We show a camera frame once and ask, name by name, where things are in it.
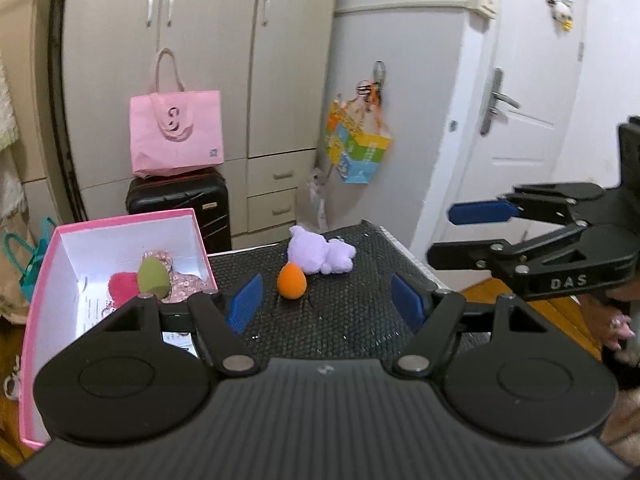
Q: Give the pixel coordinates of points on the white door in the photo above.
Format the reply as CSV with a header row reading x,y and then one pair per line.
x,y
530,60

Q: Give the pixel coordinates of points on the green egg sponge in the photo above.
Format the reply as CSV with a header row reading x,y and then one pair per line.
x,y
152,277

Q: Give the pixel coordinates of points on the black suitcase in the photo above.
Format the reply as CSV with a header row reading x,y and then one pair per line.
x,y
200,210

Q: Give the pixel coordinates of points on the clear plastic bag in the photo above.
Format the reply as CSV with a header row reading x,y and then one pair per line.
x,y
317,195

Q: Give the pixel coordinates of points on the white paper leaflet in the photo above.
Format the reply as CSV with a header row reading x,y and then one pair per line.
x,y
95,310

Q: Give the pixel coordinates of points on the orange black ribbon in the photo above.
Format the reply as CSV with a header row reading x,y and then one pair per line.
x,y
371,91

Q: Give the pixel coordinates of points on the pink tote bag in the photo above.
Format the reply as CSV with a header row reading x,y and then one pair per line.
x,y
175,145

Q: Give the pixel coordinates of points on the white printed packet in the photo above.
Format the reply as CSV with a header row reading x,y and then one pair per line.
x,y
177,342

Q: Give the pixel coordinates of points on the teal paper bag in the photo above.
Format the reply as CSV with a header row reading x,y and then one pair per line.
x,y
35,265

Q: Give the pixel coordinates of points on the floral fabric pouch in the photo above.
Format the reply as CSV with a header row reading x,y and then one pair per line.
x,y
182,280

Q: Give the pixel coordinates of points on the colourful paper gift bag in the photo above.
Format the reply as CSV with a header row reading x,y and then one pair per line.
x,y
357,150

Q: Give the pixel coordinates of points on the white light switch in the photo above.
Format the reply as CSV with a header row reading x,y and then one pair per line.
x,y
482,1

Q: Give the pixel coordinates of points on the orange egg sponge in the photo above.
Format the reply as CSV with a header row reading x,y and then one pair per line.
x,y
291,282

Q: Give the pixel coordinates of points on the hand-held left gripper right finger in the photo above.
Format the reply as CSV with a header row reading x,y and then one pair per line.
x,y
407,305

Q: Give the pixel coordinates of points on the brown paper bag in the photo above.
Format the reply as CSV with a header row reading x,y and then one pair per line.
x,y
12,295

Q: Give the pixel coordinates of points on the black bubble mat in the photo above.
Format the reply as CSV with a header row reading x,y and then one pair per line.
x,y
340,330

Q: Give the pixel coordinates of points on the pink cardboard box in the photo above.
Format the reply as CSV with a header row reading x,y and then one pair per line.
x,y
50,270

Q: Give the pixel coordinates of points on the purple plush toy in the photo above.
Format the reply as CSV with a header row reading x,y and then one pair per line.
x,y
315,255

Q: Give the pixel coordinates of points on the red makeup sponge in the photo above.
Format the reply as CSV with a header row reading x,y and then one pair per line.
x,y
124,287

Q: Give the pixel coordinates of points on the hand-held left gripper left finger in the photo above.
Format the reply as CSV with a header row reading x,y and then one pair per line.
x,y
245,305

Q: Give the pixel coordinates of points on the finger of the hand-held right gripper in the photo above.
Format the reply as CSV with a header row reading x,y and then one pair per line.
x,y
480,211
545,267

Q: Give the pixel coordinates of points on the beige wardrobe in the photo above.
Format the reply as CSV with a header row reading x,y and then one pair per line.
x,y
290,85

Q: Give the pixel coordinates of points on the cream fleece pajama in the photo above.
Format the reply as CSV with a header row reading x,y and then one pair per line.
x,y
7,125

